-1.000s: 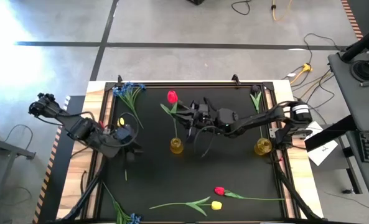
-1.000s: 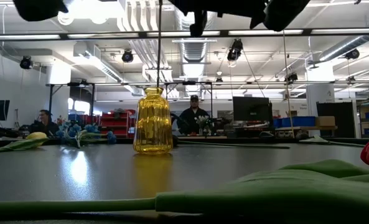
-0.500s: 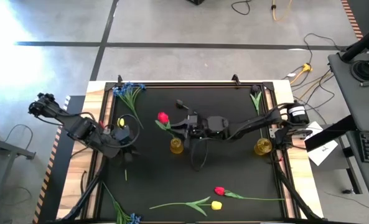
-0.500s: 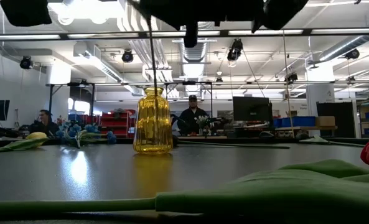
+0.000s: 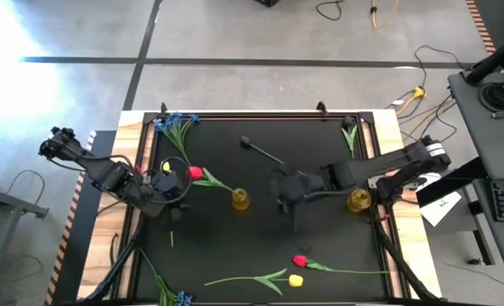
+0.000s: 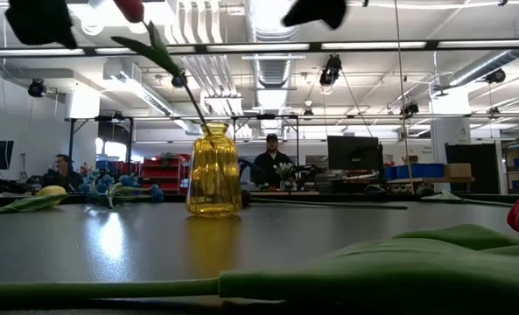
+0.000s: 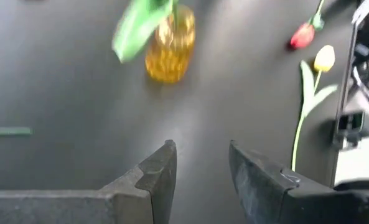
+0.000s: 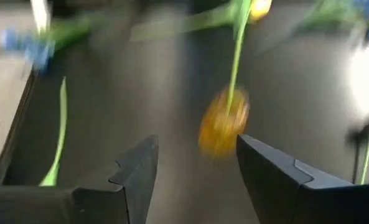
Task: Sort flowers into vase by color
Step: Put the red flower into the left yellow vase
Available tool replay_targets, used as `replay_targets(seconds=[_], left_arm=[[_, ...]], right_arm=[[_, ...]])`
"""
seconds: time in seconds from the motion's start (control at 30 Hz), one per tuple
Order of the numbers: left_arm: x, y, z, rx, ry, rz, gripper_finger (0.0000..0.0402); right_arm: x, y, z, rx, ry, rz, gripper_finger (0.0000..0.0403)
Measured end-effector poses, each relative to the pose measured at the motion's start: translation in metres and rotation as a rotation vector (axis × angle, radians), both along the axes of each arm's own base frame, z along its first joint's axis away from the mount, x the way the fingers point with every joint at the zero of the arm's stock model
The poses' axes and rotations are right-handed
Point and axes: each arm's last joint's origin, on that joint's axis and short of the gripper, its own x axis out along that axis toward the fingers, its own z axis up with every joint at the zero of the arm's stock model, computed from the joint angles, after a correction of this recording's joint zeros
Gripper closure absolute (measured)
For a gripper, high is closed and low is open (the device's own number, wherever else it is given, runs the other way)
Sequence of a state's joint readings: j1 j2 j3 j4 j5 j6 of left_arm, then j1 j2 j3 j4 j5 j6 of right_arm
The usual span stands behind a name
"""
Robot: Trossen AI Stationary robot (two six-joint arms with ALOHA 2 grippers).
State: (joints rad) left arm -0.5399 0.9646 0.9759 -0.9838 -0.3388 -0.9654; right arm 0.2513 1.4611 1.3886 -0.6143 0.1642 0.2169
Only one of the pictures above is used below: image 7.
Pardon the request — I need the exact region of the red artificial tulip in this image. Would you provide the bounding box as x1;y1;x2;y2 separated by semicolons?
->
288;0;327;50

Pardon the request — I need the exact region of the green stem piece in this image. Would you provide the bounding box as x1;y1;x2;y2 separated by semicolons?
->
0;126;33;137

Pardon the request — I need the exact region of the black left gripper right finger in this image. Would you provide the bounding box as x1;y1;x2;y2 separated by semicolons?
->
228;139;369;224

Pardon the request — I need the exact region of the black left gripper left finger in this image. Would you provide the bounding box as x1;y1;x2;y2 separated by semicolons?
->
0;139;178;224

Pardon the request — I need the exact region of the black work surface mat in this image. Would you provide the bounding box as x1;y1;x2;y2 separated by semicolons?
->
0;0;358;224

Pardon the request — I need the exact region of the yellow artificial tulip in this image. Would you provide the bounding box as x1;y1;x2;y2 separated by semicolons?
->
111;0;180;64
291;44;340;172

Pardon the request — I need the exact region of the amber glass vase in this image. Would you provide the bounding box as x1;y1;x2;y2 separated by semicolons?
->
144;4;197;84

